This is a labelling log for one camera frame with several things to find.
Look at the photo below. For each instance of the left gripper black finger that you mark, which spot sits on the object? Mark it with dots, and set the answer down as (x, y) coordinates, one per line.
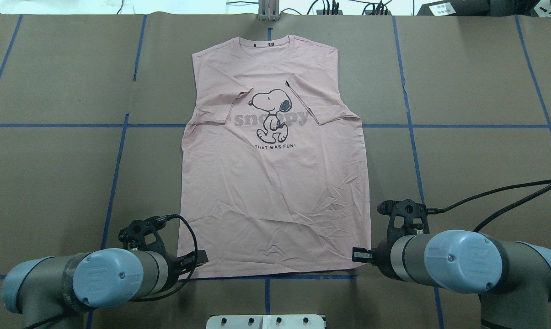
(185, 271)
(195, 257)

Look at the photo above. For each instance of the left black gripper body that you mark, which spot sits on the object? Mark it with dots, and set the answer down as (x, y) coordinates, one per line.
(177, 265)

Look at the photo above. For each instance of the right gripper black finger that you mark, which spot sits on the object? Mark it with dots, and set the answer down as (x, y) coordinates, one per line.
(364, 261)
(362, 253)

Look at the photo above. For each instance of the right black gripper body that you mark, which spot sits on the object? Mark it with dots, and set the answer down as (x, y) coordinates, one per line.
(381, 254)

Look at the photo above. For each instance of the pink snoopy t-shirt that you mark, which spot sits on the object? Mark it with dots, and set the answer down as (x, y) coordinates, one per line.
(274, 165)

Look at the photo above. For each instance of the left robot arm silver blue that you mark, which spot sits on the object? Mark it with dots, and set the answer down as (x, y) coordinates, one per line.
(56, 292)

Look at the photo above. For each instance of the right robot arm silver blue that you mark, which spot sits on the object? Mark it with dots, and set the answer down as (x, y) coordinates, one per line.
(511, 278)

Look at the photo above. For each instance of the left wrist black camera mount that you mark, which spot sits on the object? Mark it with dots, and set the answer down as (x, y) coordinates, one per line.
(144, 235)

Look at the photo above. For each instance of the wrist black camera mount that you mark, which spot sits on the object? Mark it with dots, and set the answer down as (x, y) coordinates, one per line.
(406, 217)
(144, 235)

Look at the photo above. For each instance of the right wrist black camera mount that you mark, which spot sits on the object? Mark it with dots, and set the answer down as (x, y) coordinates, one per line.
(406, 217)

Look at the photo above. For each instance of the white pedestal column with base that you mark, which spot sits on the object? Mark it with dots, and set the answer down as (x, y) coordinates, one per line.
(268, 321)

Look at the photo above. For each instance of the aluminium frame post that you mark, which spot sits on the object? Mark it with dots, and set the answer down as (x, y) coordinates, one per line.
(268, 10)

